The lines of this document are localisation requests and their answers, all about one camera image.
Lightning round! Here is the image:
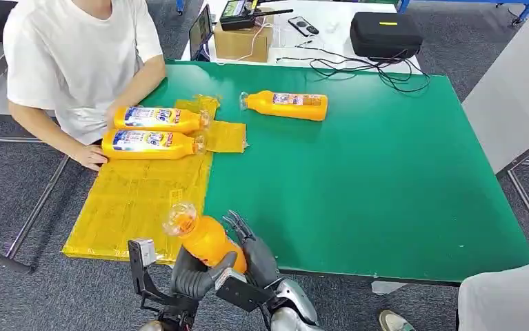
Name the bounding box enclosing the person's left hand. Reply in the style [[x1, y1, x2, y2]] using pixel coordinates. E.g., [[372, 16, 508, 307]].
[[104, 103, 123, 130]]

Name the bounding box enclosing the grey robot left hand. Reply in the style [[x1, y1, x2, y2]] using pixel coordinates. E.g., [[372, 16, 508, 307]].
[[170, 248, 239, 303]]

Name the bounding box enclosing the person's right hand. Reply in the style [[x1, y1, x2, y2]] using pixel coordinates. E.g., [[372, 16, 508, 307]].
[[69, 143, 110, 172]]

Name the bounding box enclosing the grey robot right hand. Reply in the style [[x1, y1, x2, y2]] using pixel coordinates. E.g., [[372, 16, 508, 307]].
[[221, 210, 284, 290]]

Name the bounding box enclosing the orange drink bottle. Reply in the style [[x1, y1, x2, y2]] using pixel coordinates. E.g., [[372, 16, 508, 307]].
[[239, 90, 330, 123], [162, 202, 248, 274], [113, 106, 212, 134], [101, 128, 207, 161]]

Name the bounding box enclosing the yellow sheet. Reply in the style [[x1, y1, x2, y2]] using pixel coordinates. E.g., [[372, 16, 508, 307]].
[[61, 94, 250, 266]]

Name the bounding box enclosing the black tablet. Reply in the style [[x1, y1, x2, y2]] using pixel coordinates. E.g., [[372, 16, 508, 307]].
[[188, 3, 214, 63]]

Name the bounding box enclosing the green table mat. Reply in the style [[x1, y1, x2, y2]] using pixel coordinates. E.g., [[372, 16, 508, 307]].
[[139, 60, 529, 285]]

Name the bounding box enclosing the person's shoe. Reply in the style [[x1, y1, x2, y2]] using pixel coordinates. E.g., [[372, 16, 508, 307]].
[[378, 310, 417, 331]]

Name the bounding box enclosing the cardboard box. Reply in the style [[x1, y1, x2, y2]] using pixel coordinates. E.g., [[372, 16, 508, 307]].
[[212, 20, 276, 64]]

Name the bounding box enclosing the black radio controller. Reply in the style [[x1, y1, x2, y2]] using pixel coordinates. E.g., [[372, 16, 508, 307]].
[[219, 0, 295, 32]]

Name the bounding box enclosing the black handheld remote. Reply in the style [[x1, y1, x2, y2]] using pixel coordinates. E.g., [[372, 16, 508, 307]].
[[287, 16, 320, 38]]

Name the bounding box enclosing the seated person in grey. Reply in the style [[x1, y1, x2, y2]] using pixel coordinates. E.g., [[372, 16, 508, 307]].
[[456, 257, 529, 331]]

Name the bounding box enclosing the black carrying case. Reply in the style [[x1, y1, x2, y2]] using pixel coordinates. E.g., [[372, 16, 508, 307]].
[[349, 12, 424, 61]]

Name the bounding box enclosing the pale grey side table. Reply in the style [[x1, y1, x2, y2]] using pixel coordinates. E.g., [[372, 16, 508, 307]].
[[461, 8, 529, 258]]

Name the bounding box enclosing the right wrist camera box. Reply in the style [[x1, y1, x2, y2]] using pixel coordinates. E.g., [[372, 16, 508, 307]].
[[214, 268, 277, 314]]

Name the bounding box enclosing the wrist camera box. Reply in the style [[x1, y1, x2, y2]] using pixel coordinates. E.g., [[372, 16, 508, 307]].
[[127, 238, 158, 293], [214, 268, 277, 314]]

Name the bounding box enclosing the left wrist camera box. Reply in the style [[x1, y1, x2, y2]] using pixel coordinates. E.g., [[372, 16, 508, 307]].
[[127, 238, 158, 293]]

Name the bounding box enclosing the white cable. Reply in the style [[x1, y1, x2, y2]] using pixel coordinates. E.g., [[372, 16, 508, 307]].
[[234, 17, 272, 63]]

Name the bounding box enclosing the black cable bundle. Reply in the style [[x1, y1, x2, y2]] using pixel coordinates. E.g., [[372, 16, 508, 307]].
[[276, 40, 431, 95]]

